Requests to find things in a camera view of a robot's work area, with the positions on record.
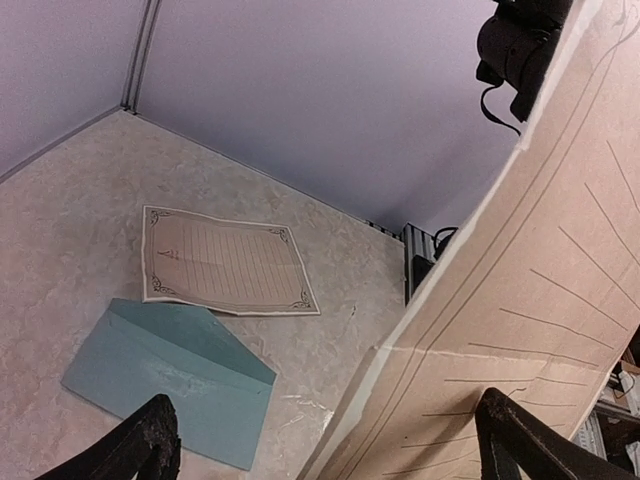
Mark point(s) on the front aluminium rail base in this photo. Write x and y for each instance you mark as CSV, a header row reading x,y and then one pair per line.
x,y
421,252

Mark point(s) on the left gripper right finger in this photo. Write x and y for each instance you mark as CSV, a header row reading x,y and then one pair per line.
x,y
512,441

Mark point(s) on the beige lined letter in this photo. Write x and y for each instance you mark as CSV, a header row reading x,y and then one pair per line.
x,y
232,267
537,294

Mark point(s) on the teal paper envelope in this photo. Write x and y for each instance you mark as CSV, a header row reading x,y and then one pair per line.
x,y
218,387

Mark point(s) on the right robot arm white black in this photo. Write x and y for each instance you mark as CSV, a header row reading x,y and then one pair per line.
x,y
516,45

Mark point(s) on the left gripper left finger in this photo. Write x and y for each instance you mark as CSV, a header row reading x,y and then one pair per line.
x,y
146,445

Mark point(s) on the right aluminium frame post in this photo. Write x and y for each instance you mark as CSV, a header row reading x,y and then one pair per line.
x,y
139,57

